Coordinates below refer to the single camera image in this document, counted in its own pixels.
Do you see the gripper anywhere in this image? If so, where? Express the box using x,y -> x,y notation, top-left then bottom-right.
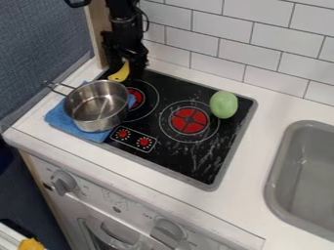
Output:
100,29 -> 150,81

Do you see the yellow brush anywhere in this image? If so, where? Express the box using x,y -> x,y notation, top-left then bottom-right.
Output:
106,61 -> 132,83

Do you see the toy stove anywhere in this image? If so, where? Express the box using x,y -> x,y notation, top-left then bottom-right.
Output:
95,66 -> 259,192

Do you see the silver pot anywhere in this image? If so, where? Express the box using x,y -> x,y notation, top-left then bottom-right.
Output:
43,79 -> 132,133

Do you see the blue cloth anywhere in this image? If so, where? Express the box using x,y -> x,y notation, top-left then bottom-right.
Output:
43,81 -> 139,145

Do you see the green toy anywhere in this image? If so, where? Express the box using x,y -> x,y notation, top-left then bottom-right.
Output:
208,90 -> 240,120

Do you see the yellow toy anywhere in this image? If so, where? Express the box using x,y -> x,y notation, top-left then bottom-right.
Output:
17,237 -> 46,250

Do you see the toy sink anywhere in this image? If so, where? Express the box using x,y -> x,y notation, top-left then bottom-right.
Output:
263,119 -> 334,242

